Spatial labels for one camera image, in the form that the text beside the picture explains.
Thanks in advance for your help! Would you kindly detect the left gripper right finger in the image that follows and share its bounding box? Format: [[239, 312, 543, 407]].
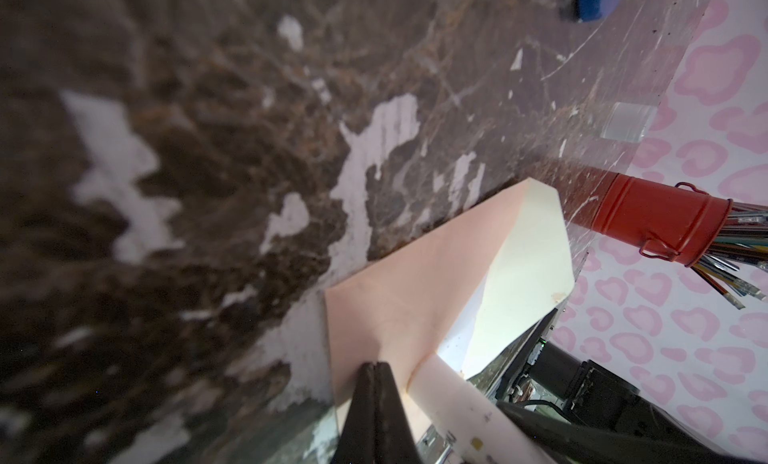
[[374, 362, 422, 464]]

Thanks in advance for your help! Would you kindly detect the white glue stick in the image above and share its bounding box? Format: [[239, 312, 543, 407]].
[[402, 354, 553, 464]]

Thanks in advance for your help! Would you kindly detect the beige envelope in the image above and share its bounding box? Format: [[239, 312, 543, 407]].
[[323, 177, 576, 441]]

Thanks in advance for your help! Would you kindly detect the clear glue stick cap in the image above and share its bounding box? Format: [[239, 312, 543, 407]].
[[601, 102, 658, 144]]

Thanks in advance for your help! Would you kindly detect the red pen holder cup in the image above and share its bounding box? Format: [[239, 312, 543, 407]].
[[590, 172, 768, 310]]

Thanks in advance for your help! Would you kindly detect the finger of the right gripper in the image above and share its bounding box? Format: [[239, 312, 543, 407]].
[[497, 402, 750, 464]]

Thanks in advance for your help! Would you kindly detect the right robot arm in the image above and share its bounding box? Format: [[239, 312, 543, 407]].
[[497, 344, 748, 463]]

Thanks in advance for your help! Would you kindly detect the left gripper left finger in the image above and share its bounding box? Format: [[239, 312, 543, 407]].
[[331, 363, 376, 464]]

